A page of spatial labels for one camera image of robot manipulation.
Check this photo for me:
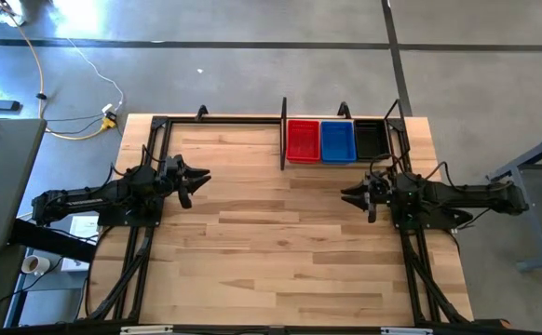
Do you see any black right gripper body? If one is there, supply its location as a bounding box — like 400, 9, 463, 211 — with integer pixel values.
367, 170, 393, 207

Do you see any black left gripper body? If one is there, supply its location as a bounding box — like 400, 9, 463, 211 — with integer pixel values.
159, 155, 186, 195

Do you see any yellow and white power plug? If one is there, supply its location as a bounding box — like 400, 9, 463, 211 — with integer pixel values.
101, 102, 119, 130

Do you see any black beam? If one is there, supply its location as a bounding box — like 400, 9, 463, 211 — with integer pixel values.
8, 217, 98, 264

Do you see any white label strip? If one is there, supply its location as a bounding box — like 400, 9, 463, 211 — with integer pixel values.
120, 325, 174, 335
381, 327, 434, 335

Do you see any grey-blue metal stand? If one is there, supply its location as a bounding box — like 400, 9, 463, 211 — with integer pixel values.
484, 126, 542, 274

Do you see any white paper cup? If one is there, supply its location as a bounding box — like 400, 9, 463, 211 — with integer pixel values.
20, 254, 52, 276

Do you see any grey desk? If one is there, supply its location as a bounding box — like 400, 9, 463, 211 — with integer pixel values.
0, 118, 47, 255

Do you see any white floor box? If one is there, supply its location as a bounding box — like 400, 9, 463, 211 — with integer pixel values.
0, 0, 28, 27

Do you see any black metal rig frame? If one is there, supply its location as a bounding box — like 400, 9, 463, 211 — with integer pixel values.
79, 104, 509, 335

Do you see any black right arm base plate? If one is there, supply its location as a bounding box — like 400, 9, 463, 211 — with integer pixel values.
389, 193, 475, 233

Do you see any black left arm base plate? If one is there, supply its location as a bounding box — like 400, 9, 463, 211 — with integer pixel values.
97, 191, 166, 228

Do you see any wooden shelf with black frame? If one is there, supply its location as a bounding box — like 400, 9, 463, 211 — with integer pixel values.
278, 96, 413, 172

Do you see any white cable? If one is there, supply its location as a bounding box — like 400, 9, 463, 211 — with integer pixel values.
68, 39, 126, 111

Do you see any yellow cable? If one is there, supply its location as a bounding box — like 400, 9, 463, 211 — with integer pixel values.
0, 2, 116, 141

